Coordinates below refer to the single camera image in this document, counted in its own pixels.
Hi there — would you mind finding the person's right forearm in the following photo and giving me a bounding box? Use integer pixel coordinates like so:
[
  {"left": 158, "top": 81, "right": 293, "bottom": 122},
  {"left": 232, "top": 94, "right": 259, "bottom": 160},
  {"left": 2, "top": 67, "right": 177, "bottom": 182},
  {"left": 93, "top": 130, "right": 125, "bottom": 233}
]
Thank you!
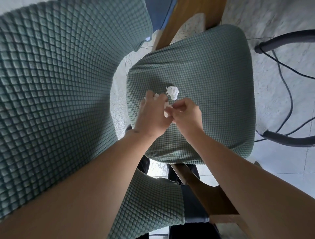
[{"left": 183, "top": 128, "right": 315, "bottom": 239}]

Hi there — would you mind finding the person's left forearm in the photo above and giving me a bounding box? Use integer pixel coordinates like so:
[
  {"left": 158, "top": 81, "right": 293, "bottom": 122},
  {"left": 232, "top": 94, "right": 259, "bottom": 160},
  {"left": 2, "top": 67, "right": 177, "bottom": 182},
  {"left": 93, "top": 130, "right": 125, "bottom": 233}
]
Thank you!
[{"left": 0, "top": 129, "right": 154, "bottom": 239}]

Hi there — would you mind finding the person's right hand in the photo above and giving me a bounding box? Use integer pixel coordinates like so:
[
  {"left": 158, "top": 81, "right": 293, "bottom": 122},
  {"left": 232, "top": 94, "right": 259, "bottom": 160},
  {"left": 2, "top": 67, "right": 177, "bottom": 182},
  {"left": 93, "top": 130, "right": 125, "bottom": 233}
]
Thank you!
[{"left": 169, "top": 98, "right": 204, "bottom": 141}]

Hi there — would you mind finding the person's left hand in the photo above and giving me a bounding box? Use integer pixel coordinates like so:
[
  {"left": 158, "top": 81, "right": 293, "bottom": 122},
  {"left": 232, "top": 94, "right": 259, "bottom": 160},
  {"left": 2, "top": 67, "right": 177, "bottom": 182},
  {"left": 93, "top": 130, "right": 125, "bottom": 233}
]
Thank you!
[{"left": 134, "top": 90, "right": 172, "bottom": 140}]

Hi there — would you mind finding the green fabric chair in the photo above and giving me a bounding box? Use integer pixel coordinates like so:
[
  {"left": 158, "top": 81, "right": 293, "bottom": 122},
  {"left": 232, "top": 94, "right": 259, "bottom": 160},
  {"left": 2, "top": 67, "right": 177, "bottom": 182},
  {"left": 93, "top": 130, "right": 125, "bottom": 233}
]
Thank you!
[{"left": 0, "top": 0, "right": 256, "bottom": 239}]

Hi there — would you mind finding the black power cable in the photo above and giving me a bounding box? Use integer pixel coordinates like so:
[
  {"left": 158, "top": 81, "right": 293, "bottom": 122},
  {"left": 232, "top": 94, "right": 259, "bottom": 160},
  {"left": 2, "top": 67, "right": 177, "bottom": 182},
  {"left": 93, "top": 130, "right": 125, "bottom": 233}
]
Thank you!
[{"left": 255, "top": 48, "right": 315, "bottom": 143}]

